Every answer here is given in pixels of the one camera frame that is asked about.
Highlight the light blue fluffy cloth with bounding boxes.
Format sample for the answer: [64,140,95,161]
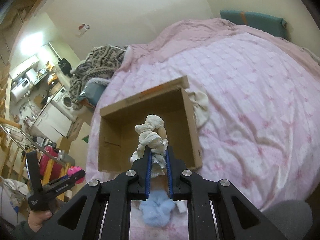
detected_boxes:
[139,190,175,228]

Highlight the pink rubber duck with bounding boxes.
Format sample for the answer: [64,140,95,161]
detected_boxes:
[67,166,85,184]

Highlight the cream ruffled scrunchie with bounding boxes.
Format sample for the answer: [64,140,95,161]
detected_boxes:
[130,114,169,178]

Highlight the white plush cloth toy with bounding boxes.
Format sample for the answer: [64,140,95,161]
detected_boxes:
[188,90,210,129]

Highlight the person's left hand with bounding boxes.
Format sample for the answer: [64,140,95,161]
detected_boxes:
[28,211,52,232]

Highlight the red bag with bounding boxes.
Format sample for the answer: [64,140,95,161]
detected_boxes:
[39,145,64,181]

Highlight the open cardboard box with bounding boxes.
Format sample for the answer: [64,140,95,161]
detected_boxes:
[98,76,202,175]

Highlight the white washing machine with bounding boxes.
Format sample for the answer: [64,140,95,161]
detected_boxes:
[51,87,72,116]

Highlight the blue grey pillow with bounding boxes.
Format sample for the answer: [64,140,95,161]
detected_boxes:
[78,77,111,109]

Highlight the pink patterned bed quilt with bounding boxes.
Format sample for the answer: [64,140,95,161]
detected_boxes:
[97,18,319,209]

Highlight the patterned knit blanket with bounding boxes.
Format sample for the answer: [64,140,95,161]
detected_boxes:
[69,44,126,111]

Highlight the teal cushion with orange stripe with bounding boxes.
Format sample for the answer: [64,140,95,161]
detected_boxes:
[220,10,289,40]

